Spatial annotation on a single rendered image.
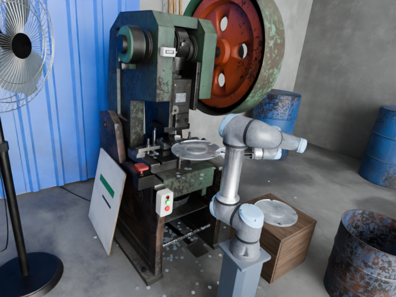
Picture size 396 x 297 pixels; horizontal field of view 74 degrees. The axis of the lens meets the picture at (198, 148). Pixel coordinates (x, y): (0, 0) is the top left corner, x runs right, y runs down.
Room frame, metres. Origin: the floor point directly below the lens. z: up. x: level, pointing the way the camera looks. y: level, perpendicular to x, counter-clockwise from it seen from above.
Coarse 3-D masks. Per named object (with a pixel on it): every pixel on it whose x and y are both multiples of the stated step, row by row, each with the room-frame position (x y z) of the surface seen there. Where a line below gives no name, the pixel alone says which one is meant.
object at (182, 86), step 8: (176, 80) 1.53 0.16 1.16; (184, 80) 1.56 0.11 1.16; (176, 88) 1.53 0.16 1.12; (184, 88) 1.57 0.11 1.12; (176, 96) 1.53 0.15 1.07; (184, 96) 1.57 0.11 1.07; (176, 104) 1.53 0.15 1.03; (184, 104) 1.57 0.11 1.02; (160, 112) 1.57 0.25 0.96; (176, 112) 1.52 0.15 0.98; (184, 112) 1.57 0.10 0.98; (160, 120) 1.57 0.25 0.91; (168, 120) 1.51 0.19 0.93; (176, 120) 1.50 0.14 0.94; (184, 120) 1.54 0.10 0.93
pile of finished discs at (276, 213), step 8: (264, 200) 1.67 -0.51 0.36; (272, 200) 1.68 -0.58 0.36; (264, 208) 1.57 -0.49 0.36; (272, 208) 1.57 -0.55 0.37; (280, 208) 1.59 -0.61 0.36; (288, 208) 1.60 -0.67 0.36; (264, 216) 1.47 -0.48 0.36; (272, 216) 1.48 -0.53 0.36; (280, 216) 1.48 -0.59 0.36; (288, 216) 1.50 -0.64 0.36; (296, 216) 1.50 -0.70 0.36; (272, 224) 1.40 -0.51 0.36; (280, 224) 1.40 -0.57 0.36; (288, 224) 1.40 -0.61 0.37
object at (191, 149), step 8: (176, 144) 1.50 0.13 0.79; (184, 144) 1.51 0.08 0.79; (192, 144) 1.51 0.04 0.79; (200, 144) 1.52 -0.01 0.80; (208, 144) 1.52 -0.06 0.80; (216, 144) 1.51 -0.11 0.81; (176, 152) 1.38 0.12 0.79; (184, 152) 1.39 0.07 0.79; (192, 152) 1.38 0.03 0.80; (200, 152) 1.38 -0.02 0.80; (208, 152) 1.40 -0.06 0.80; (216, 152) 1.41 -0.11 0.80
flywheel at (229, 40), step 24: (216, 0) 1.88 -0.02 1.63; (240, 0) 1.72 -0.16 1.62; (216, 24) 1.91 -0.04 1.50; (240, 24) 1.75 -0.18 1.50; (240, 48) 1.88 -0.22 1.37; (264, 48) 1.58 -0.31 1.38; (216, 72) 1.87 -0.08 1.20; (240, 72) 1.71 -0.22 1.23; (216, 96) 1.84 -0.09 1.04; (240, 96) 1.64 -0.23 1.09
